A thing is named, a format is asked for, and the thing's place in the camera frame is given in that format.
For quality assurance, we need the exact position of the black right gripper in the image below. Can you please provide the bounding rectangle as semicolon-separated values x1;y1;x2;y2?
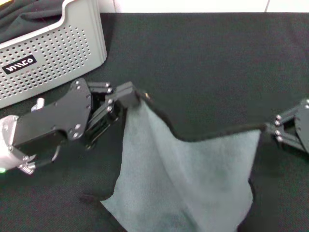
264;98;309;156

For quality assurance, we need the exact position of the grey towel with black edge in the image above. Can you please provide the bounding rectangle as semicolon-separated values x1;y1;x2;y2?
99;90;269;232

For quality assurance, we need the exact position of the grey perforated storage box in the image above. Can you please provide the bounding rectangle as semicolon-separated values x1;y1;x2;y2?
0;0;108;109

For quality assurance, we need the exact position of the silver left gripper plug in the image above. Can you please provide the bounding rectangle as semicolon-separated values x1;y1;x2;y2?
30;97;45;113

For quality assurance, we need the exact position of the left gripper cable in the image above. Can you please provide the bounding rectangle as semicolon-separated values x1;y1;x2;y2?
18;142;61;175

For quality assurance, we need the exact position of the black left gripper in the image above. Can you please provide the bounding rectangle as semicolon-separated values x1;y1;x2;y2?
10;78;141;155

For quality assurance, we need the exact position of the black tablecloth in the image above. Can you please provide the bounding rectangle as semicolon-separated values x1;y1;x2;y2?
0;12;309;232

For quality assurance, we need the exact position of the black cloth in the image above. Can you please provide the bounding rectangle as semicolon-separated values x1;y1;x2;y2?
0;0;68;44

